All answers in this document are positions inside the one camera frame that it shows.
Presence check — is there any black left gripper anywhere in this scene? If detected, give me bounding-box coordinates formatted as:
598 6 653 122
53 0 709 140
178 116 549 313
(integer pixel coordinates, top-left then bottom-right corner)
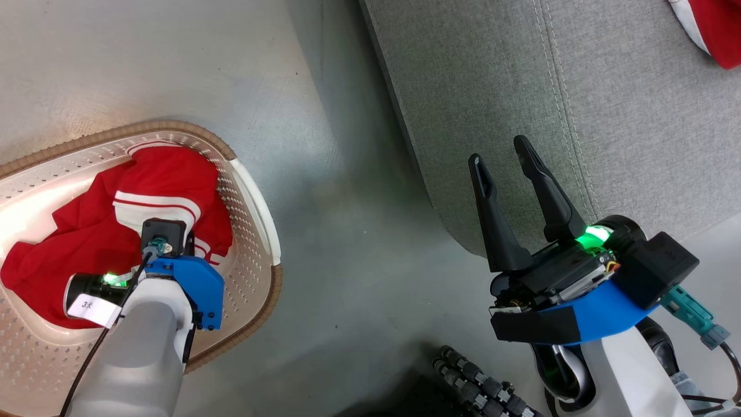
63 272 140 329

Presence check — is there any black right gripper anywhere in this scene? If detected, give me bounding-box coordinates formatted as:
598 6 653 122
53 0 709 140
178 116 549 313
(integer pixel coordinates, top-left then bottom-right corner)
468 135 621 309

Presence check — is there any red white sports jersey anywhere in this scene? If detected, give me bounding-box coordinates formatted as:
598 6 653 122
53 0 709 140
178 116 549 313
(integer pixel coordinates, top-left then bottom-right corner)
667 0 741 70
0 141 234 330

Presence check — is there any grey fabric sofa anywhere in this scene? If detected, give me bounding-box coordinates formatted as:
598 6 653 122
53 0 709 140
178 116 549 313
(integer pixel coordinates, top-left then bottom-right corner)
359 0 741 259

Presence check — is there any cream perforated laundry basket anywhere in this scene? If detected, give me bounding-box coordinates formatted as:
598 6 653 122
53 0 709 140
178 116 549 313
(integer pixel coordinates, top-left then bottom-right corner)
0 120 283 417

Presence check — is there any black roller base wheel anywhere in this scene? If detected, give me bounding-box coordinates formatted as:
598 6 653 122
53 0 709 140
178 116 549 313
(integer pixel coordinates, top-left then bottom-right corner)
431 345 546 417

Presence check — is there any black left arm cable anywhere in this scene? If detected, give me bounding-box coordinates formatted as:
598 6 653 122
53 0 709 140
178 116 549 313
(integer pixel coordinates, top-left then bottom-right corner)
58 249 156 417

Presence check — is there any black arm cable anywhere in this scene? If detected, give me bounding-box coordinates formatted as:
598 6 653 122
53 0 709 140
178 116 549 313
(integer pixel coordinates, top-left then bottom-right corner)
678 341 741 416
58 249 156 417

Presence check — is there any teal right camera connector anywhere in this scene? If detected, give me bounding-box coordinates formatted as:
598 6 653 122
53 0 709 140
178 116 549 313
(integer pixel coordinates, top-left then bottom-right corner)
661 286 731 350

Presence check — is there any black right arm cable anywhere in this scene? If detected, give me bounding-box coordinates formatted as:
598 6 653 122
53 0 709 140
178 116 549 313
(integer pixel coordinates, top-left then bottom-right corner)
678 341 741 416

